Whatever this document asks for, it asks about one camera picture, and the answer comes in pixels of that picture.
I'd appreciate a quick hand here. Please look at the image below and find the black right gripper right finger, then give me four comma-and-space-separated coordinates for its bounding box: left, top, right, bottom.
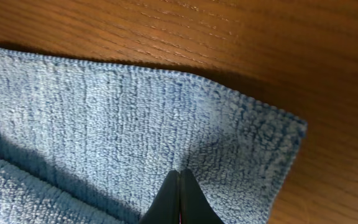
180, 169, 223, 224

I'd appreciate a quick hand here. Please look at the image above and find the blue microfiber cloth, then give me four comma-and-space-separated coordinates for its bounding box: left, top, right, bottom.
0, 48, 307, 223

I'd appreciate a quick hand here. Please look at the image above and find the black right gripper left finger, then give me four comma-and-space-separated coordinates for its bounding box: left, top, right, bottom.
139, 170, 180, 224

